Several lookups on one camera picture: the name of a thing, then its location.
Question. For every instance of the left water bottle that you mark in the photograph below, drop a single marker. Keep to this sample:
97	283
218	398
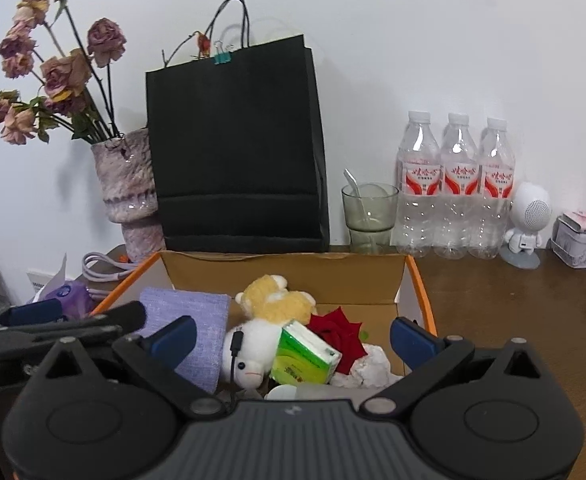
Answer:
417	178

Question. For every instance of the green tissue packet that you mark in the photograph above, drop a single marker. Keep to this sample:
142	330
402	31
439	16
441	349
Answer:
302	356

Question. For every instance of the white plastic spoon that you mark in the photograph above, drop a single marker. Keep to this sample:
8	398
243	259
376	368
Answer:
351	180

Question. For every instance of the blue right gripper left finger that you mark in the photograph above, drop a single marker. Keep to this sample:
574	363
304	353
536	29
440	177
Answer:
174	342

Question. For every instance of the middle water bottle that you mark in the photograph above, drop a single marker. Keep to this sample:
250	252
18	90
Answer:
460	179

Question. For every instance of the grey glass cup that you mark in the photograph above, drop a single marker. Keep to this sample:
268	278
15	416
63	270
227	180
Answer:
370	215

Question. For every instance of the right water bottle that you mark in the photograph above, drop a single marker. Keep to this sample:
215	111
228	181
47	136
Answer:
496	161

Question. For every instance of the white robot figurine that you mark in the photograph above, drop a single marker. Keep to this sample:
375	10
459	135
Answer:
530	213

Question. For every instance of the red artificial rose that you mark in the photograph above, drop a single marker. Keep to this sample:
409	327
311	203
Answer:
342	335

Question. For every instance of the yellow white plush toy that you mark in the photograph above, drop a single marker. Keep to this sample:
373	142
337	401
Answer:
250	348

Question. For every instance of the teal binder clip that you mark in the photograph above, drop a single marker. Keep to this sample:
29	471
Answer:
222	55

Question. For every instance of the crumpled white paper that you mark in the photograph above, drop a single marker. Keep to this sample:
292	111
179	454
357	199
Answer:
371	371

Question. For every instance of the water bottle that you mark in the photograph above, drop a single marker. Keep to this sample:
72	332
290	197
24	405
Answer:
417	178
460	179
496	161

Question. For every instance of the small white tin box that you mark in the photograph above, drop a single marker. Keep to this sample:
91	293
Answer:
569	239

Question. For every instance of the purple ceramic vase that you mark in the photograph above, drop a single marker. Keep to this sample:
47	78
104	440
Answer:
124	170

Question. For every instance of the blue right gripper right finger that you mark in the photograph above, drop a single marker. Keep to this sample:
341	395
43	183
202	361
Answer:
412	344

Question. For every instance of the black paper bag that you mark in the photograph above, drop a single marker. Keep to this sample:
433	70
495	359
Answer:
237	149

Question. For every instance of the dried pink rose bouquet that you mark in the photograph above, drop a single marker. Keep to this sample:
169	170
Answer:
73	73

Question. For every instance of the purple knitted cloth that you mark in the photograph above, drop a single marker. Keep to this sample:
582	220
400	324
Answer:
210	314

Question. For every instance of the orange cardboard box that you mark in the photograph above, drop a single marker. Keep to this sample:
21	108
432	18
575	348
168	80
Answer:
371	290

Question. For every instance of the purple tissue pack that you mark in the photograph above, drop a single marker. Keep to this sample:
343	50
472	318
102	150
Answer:
73	295

